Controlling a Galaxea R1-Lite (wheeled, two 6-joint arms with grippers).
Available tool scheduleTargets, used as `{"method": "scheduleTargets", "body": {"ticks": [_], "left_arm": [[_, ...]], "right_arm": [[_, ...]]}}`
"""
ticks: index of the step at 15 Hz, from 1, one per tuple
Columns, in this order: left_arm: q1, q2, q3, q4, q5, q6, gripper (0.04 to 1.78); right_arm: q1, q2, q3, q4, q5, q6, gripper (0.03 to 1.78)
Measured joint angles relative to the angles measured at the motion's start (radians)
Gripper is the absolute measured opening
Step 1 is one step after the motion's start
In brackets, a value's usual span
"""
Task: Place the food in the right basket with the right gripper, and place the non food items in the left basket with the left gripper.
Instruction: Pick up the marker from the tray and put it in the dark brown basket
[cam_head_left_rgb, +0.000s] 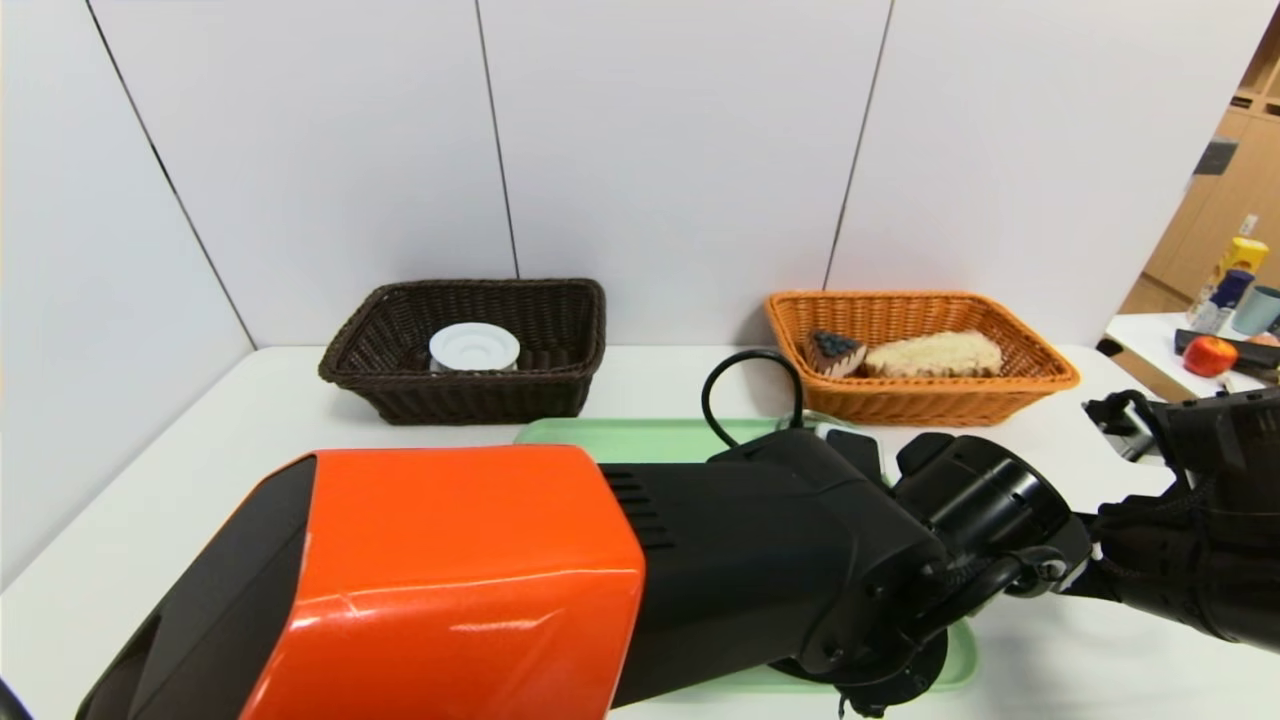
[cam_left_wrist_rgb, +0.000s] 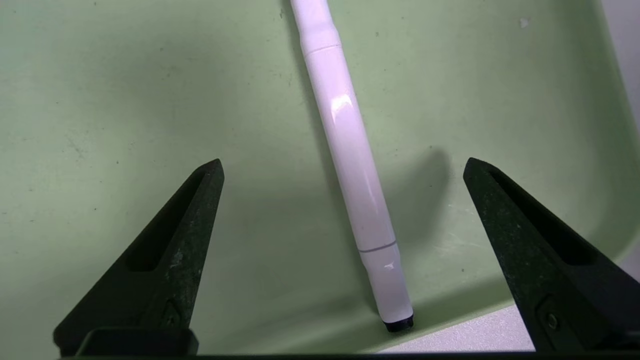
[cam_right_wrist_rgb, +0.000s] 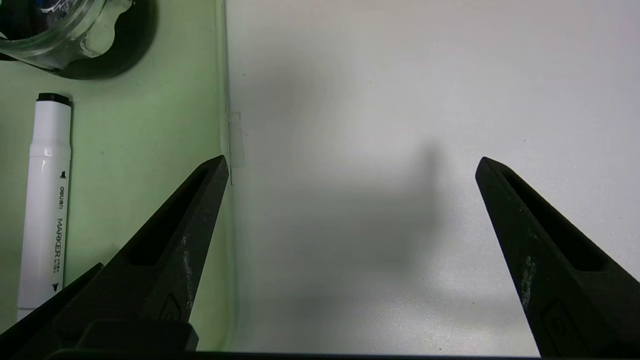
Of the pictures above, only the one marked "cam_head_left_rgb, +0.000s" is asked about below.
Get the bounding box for white tape roll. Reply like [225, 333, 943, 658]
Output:
[428, 322, 522, 376]

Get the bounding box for chocolate blueberry cake slice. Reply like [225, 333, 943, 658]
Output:
[806, 330, 869, 379]

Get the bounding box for swirled brown bread loaf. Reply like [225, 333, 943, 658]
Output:
[865, 330, 1004, 379]

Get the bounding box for dark brown wicker basket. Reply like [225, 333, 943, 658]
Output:
[319, 279, 609, 426]

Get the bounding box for orange wicker basket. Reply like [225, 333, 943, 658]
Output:
[765, 291, 1081, 429]

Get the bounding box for light green plastic tray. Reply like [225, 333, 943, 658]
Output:
[515, 417, 979, 693]

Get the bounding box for white side table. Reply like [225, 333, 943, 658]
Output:
[1104, 314, 1280, 406]

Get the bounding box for red apple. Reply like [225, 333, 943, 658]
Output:
[1180, 338, 1237, 380]

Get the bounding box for wooden cabinet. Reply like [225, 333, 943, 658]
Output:
[1115, 10, 1280, 317]

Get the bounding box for dark blue can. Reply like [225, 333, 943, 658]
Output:
[1207, 271, 1252, 313]

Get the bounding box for yellow bottle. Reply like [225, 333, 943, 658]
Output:
[1213, 240, 1267, 301]

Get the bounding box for black shallow tray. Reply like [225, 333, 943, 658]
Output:
[1173, 330, 1280, 386]

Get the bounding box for teal cup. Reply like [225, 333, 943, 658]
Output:
[1229, 287, 1280, 338]

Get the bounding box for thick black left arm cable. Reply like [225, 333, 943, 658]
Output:
[700, 350, 806, 456]

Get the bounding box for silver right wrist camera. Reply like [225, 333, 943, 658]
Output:
[1083, 393, 1176, 466]

